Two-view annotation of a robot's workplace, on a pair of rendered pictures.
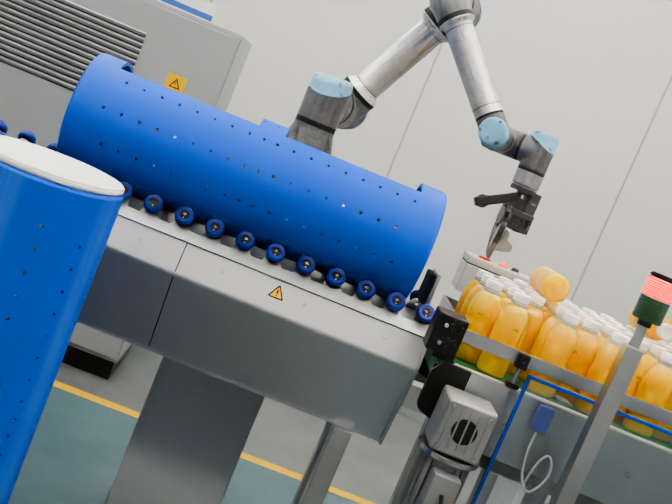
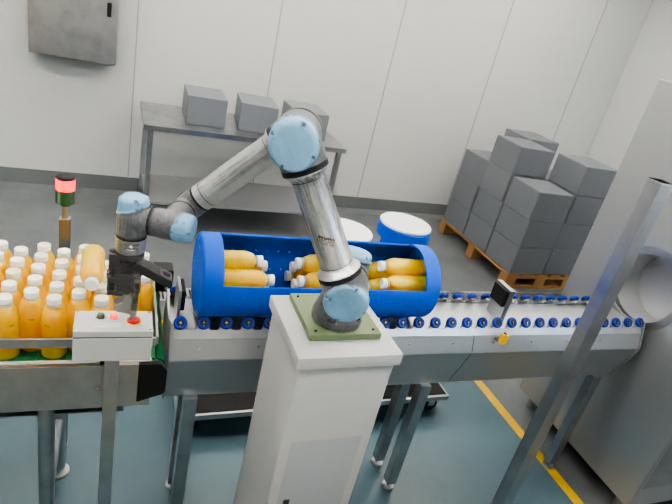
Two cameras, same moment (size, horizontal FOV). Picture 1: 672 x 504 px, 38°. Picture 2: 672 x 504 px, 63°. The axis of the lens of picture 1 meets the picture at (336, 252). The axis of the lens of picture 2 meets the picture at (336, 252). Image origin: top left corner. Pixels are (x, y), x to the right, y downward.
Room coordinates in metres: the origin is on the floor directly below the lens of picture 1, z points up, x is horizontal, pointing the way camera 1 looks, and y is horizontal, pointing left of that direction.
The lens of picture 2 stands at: (3.97, -0.37, 2.02)
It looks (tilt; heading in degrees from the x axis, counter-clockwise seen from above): 25 degrees down; 158
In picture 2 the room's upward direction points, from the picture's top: 14 degrees clockwise
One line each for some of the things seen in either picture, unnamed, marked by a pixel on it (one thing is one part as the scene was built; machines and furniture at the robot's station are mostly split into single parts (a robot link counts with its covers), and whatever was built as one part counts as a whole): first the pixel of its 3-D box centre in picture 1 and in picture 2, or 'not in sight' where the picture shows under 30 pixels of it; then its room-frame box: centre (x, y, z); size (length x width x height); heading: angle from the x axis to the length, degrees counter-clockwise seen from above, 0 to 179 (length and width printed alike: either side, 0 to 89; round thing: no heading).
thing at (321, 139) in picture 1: (309, 138); (339, 303); (2.68, 0.19, 1.22); 0.15 x 0.15 x 0.10
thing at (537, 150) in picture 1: (537, 152); (134, 216); (2.63, -0.40, 1.42); 0.09 x 0.08 x 0.11; 72
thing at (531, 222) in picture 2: not in sight; (520, 204); (-0.29, 3.07, 0.59); 1.20 x 0.80 x 1.19; 4
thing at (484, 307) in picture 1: (477, 323); not in sight; (2.22, -0.36, 0.99); 0.07 x 0.07 x 0.19
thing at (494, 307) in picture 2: not in sight; (498, 300); (2.26, 1.09, 1.00); 0.10 x 0.04 x 0.15; 3
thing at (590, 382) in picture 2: not in sight; (570, 421); (2.29, 1.79, 0.31); 0.06 x 0.06 x 0.63; 3
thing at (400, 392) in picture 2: not in sight; (392, 415); (2.20, 0.81, 0.31); 0.06 x 0.06 x 0.63; 3
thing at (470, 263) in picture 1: (494, 282); (113, 335); (2.63, -0.43, 1.05); 0.20 x 0.10 x 0.10; 93
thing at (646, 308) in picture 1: (650, 309); (65, 195); (1.99, -0.64, 1.18); 0.06 x 0.06 x 0.05
